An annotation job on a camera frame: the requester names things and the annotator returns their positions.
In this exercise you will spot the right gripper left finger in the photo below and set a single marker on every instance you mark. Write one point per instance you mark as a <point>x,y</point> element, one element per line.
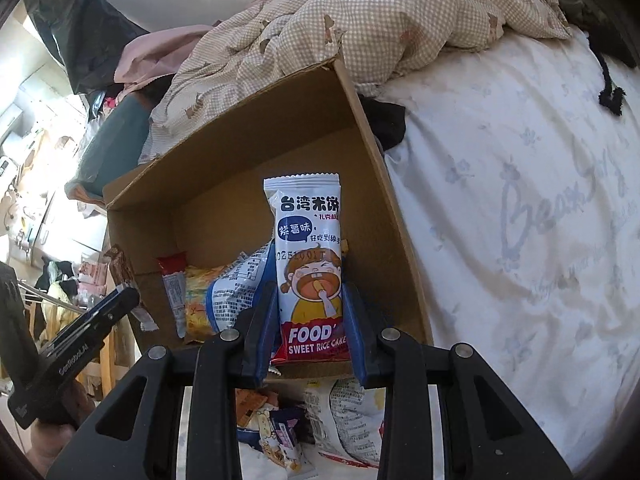
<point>134,432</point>

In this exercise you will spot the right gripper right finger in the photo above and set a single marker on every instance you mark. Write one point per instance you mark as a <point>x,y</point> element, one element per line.
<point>486,431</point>

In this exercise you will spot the orange yellow snack bag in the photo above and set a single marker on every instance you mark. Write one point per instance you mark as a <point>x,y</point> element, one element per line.
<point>198,280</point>

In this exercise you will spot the brown white chocolate snack packet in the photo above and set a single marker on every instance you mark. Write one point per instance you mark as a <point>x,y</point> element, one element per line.
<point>122,274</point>

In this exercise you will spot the red white stick packet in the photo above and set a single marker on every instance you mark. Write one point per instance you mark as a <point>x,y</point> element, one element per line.
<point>173,270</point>

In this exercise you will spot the white blue snack bag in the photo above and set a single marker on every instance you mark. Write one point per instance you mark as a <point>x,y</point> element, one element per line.
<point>239,287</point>

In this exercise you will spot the white rice cake packet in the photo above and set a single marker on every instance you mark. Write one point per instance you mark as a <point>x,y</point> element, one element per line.
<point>307,251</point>

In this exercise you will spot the blue yellow bear snack bag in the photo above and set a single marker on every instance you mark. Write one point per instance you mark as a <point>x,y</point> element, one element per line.
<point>344,256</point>

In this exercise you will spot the left hand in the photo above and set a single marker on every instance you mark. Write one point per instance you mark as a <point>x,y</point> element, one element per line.
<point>49,440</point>

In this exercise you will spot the tan orange snack bar packet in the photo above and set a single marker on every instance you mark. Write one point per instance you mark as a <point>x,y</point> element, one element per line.
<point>247,403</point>

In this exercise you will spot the white red snack bag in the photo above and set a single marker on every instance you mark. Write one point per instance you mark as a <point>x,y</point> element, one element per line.
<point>347,420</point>

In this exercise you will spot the dark purple snack packet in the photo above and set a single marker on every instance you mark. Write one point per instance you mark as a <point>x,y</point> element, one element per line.
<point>270,429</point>

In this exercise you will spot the brown cardboard box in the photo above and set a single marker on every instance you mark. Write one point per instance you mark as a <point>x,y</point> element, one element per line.
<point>294,169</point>

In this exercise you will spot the teal bed headboard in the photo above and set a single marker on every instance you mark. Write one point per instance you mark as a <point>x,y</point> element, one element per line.
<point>113,151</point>

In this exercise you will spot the white printed bed sheet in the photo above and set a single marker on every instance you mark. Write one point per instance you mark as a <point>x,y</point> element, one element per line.
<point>518,180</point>

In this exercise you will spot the black plastic bag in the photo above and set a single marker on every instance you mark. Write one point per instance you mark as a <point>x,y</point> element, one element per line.
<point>87,37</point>

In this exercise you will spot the pink cloth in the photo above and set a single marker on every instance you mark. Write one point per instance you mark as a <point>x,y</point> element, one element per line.
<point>149,62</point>

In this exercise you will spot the checkered beige quilt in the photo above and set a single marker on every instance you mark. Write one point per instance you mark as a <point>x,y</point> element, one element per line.
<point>376,39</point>

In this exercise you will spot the dark camouflage garment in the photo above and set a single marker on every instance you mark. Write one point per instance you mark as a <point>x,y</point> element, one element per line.
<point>606,37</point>

